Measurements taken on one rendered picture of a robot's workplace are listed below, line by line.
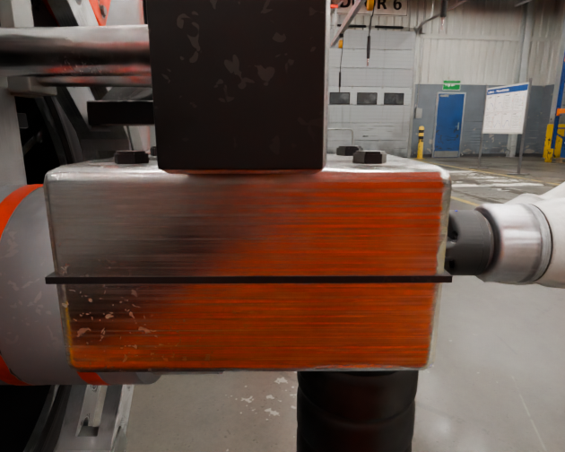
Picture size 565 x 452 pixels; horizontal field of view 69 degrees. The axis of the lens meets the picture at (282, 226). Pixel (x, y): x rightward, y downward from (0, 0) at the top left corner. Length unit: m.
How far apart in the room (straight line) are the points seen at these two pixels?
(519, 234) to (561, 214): 0.05
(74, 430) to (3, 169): 0.32
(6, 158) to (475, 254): 0.43
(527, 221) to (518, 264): 0.05
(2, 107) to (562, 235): 0.51
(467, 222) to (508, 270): 0.07
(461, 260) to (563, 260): 0.10
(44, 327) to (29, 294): 0.02
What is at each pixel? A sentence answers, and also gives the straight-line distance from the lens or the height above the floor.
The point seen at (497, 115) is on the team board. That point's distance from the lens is 10.85.
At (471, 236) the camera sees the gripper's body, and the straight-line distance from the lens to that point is 0.48.
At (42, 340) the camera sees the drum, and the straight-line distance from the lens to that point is 0.28.
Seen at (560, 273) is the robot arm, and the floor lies 0.81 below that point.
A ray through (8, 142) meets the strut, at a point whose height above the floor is 0.95.
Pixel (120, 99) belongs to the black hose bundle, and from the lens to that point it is 0.37.
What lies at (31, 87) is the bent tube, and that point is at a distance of 0.34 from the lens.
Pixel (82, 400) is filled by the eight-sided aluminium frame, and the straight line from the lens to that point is 0.56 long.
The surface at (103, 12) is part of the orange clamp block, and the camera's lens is 0.51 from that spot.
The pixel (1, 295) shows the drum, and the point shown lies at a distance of 0.28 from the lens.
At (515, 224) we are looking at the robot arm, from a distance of 0.50.
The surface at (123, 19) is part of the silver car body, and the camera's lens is 1.05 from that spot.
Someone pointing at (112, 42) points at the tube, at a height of 1.00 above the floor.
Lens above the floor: 0.96
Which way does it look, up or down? 13 degrees down
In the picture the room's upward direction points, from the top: straight up
